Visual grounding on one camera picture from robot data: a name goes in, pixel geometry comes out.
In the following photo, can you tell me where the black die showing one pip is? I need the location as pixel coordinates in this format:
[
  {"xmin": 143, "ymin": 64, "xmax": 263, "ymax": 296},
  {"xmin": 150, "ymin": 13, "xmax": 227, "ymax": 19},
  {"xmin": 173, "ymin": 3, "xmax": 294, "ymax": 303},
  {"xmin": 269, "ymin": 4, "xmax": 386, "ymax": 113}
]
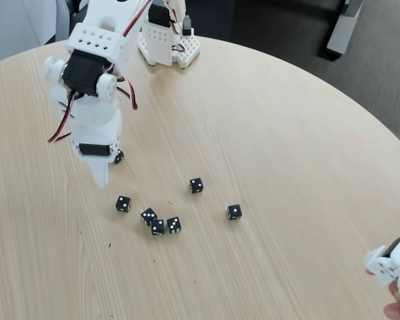
[
  {"xmin": 115, "ymin": 195, "xmax": 132, "ymax": 213},
  {"xmin": 226, "ymin": 204, "xmax": 243, "ymax": 221}
]

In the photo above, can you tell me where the black die showing three pips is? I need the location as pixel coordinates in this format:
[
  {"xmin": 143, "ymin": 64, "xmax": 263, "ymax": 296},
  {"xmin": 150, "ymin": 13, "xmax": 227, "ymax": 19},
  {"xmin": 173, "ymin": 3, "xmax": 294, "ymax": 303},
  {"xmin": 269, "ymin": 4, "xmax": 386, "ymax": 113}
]
[
  {"xmin": 166, "ymin": 216, "xmax": 182, "ymax": 235},
  {"xmin": 140, "ymin": 207, "xmax": 158, "ymax": 227}
]

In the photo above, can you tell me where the black chair seat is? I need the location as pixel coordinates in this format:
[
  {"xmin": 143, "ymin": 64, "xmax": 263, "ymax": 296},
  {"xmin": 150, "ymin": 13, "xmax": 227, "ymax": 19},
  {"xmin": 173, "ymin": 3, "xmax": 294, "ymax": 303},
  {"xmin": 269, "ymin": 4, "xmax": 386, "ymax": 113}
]
[{"xmin": 69, "ymin": 3, "xmax": 91, "ymax": 40}]

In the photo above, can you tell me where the white cabinet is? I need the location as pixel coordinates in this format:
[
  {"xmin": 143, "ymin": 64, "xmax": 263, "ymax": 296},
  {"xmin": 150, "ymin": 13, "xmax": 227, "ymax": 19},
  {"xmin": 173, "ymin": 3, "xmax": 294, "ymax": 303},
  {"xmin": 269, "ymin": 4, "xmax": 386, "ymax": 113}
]
[{"xmin": 0, "ymin": 0, "xmax": 71, "ymax": 67}]

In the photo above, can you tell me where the grey desk leg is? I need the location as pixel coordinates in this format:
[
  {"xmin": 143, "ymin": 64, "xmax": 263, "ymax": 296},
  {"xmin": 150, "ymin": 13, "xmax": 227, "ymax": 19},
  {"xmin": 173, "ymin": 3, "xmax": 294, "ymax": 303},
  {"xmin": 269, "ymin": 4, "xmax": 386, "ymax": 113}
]
[{"xmin": 326, "ymin": 0, "xmax": 366, "ymax": 57}]

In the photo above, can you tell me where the red and black arm cable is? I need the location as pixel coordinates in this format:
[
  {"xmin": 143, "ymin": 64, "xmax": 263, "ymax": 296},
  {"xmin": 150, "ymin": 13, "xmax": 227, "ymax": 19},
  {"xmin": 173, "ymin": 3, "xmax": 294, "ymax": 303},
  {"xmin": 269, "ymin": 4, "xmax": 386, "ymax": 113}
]
[{"xmin": 47, "ymin": 0, "xmax": 184, "ymax": 145}]

